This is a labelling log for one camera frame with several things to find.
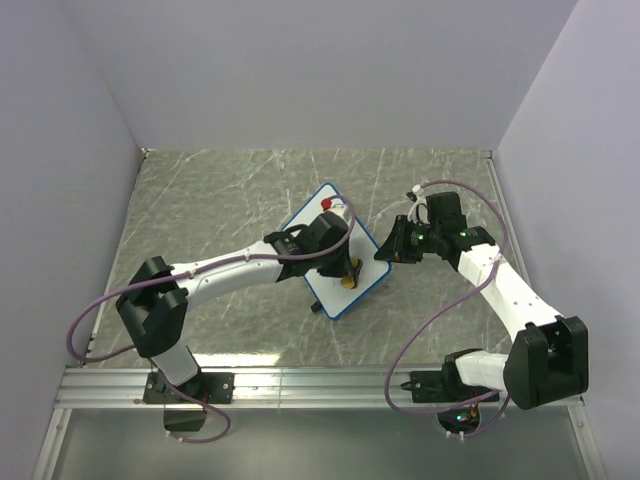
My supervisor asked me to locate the aluminium extrusion rail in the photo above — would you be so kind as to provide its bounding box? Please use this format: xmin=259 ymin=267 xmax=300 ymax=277
xmin=54 ymin=364 xmax=586 ymax=411

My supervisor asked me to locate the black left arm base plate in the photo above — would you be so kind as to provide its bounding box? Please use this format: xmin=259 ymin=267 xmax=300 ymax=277
xmin=142 ymin=371 xmax=235 ymax=405

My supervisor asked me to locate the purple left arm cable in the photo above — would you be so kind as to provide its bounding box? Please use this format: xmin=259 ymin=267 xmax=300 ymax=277
xmin=66 ymin=195 xmax=358 ymax=446

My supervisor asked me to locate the yellow bone-shaped whiteboard eraser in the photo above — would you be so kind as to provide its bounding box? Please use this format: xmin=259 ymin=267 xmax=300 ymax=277
xmin=340 ymin=257 xmax=363 ymax=290

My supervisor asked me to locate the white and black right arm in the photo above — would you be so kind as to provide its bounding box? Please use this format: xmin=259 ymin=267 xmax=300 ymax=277
xmin=375 ymin=215 xmax=589 ymax=410

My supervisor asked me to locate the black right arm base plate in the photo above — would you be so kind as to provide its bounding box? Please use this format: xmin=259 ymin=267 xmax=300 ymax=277
xmin=400 ymin=369 xmax=473 ymax=404

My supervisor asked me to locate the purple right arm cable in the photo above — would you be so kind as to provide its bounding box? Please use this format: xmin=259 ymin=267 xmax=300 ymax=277
xmin=384 ymin=180 xmax=514 ymax=444

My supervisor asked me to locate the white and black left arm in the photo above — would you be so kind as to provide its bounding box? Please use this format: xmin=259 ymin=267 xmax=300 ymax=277
xmin=116 ymin=232 xmax=363 ymax=402

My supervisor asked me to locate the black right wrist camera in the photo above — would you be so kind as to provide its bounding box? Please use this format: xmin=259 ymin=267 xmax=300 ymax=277
xmin=426 ymin=191 xmax=467 ymax=235

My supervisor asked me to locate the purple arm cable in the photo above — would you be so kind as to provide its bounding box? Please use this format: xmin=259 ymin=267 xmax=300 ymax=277
xmin=384 ymin=180 xmax=514 ymax=444
xmin=66 ymin=195 xmax=358 ymax=446

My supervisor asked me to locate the blue-framed small whiteboard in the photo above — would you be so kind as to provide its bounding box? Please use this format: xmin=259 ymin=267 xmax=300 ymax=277
xmin=281 ymin=183 xmax=392 ymax=320

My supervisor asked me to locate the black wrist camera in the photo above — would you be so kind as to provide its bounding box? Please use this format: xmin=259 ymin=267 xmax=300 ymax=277
xmin=426 ymin=191 xmax=467 ymax=235
xmin=304 ymin=211 xmax=349 ymax=251

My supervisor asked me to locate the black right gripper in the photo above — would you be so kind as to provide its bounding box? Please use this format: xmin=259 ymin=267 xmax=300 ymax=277
xmin=374 ymin=214 xmax=442 ymax=264

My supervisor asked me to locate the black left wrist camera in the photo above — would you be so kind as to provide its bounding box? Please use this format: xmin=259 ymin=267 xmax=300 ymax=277
xmin=304 ymin=211 xmax=349 ymax=251

